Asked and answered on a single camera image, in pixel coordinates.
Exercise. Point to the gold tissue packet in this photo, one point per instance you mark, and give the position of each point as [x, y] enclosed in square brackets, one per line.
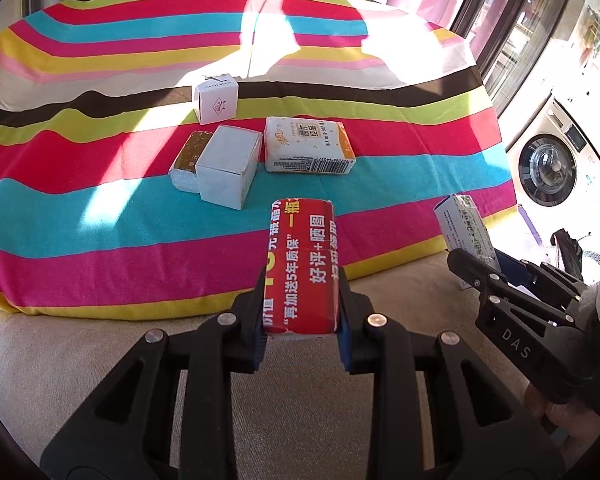
[187, 157]

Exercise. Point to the person's right hand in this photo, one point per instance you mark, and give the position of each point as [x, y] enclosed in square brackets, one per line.
[555, 416]

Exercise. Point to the white barcode carton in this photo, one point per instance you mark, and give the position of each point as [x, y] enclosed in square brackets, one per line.
[467, 230]

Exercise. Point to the purple-edged cardboard box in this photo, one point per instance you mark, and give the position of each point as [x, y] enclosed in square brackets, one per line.
[529, 220]

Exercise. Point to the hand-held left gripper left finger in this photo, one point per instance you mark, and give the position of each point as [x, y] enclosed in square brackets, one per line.
[250, 335]

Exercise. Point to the beige sofa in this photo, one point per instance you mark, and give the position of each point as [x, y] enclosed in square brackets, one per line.
[305, 410]

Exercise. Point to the gold washing machine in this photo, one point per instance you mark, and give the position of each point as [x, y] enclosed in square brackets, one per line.
[550, 165]

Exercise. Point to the white printed small box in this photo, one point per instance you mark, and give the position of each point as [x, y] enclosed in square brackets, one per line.
[215, 102]

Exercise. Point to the white orange tissue packet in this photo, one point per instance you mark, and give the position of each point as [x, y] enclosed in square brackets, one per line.
[305, 145]

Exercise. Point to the black bag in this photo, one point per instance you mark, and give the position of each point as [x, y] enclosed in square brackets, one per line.
[567, 252]

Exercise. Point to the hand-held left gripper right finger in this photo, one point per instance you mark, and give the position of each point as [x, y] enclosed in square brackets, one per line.
[344, 350]

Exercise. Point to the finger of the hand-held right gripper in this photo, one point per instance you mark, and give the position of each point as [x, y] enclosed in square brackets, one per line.
[520, 345]
[550, 280]

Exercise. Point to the plain white cardboard box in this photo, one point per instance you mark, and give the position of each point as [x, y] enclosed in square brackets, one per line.
[227, 170]

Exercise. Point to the colourful striped blanket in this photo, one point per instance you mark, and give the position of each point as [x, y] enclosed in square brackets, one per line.
[130, 240]

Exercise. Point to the white wicker chair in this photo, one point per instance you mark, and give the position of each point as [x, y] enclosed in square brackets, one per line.
[595, 265]

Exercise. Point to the red printed packet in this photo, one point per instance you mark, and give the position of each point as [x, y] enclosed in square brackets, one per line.
[300, 270]

